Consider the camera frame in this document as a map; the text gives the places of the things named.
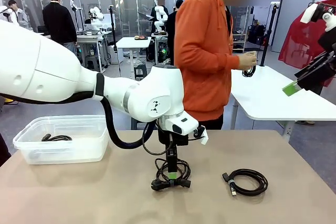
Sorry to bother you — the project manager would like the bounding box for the large white desk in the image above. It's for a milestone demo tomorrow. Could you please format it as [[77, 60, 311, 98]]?
[[230, 64, 336, 143]]

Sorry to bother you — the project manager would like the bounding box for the black USB cable coil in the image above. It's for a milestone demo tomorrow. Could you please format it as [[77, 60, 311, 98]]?
[[222, 168, 269, 198]]

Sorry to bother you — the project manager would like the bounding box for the thin black left gripper cable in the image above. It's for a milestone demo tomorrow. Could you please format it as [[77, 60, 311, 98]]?
[[142, 123, 174, 156]]

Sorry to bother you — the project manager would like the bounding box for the orange sleeved right forearm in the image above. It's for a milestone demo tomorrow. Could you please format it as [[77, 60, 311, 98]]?
[[199, 52, 240, 72]]

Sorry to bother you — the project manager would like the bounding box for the person in grey hoodie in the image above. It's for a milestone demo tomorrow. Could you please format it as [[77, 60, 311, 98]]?
[[7, 0, 29, 29]]

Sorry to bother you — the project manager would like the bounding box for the red cape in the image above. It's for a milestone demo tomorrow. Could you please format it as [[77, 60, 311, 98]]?
[[278, 0, 336, 88]]

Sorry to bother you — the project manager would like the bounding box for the man in black sweater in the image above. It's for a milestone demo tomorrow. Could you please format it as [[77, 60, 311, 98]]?
[[41, 0, 78, 57]]

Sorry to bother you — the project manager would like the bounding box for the small white table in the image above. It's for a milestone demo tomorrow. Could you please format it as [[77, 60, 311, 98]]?
[[115, 36, 152, 78]]

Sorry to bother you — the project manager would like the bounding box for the clear plastic storage bin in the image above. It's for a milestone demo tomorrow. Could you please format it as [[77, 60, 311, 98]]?
[[12, 114, 110, 166]]

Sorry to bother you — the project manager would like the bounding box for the black round-plug power cable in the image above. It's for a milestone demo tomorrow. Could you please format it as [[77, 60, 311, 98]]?
[[151, 157, 192, 191]]

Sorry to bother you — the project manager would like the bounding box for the dark grey step stool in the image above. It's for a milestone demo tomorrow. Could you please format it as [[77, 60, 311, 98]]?
[[84, 55, 102, 73], [133, 62, 149, 81]]

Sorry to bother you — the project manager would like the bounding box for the black power cable coil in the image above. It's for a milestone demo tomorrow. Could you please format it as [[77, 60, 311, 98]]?
[[41, 133, 73, 142]]

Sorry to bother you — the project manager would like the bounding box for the person in orange hoodie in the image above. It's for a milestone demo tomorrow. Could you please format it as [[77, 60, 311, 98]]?
[[173, 0, 271, 131]]

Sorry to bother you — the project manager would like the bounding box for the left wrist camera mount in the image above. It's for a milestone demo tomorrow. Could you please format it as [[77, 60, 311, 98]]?
[[193, 125, 209, 146]]

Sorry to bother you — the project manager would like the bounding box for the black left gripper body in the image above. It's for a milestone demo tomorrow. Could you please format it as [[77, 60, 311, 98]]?
[[157, 129, 190, 157]]

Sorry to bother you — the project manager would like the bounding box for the black braided left arm hose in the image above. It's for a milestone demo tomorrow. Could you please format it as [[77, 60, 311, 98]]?
[[0, 91, 156, 150]]

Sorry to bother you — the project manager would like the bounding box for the person in dark clothes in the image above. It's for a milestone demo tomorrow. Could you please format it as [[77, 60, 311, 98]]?
[[165, 0, 184, 65]]

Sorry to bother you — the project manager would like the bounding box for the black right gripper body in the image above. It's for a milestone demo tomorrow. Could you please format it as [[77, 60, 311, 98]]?
[[294, 34, 336, 92]]

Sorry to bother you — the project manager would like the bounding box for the person's right hand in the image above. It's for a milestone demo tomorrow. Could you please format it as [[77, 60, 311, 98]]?
[[238, 50, 258, 70]]

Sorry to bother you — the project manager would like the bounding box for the white shoe rack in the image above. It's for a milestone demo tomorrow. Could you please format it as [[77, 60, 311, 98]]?
[[232, 33, 247, 54]]

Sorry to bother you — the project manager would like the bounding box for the black tripod stand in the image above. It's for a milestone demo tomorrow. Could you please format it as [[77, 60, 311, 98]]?
[[259, 2, 279, 67]]

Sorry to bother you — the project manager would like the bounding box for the dark pedestal edge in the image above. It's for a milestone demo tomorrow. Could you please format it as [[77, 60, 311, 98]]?
[[0, 132, 12, 167]]

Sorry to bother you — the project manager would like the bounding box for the black equipment bag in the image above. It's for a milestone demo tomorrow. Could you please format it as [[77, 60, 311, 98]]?
[[247, 24, 266, 46]]

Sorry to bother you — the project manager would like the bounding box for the cluttered grey workbench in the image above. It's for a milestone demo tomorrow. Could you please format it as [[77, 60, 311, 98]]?
[[75, 30, 113, 74]]

